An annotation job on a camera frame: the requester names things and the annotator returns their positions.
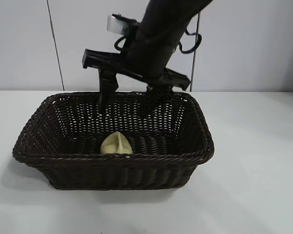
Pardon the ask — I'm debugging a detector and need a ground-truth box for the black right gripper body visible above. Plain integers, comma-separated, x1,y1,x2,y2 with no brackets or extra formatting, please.
82,45,191,91

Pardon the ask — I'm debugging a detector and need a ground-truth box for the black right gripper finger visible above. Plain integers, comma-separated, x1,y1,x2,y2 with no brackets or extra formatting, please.
140,84,175,117
98,69,120,110

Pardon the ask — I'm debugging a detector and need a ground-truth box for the pale yellow egg yolk pastry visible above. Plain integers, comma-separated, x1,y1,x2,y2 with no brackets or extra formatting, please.
100,131,133,156

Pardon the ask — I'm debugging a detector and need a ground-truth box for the dark brown woven basket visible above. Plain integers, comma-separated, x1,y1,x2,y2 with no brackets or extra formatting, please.
12,90,215,191

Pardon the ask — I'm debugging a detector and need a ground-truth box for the black camera cable loop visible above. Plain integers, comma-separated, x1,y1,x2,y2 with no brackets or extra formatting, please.
114,36,128,52

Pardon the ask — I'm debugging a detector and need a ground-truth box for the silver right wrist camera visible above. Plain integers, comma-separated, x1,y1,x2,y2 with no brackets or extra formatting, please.
106,13,140,35

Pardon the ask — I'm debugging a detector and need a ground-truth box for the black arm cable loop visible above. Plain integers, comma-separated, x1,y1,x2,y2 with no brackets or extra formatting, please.
177,26,203,54

